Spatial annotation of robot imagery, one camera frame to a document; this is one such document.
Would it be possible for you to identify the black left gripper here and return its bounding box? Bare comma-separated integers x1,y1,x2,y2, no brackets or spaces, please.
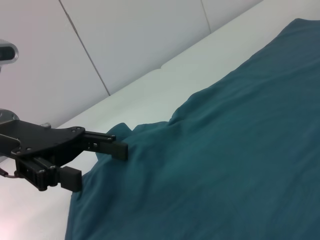
0,119,129,193

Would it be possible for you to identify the teal blue shirt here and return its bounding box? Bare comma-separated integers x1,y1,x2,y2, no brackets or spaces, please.
64,17,320,240

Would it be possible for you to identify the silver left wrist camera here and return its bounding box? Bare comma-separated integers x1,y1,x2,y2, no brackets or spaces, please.
0,38,20,67

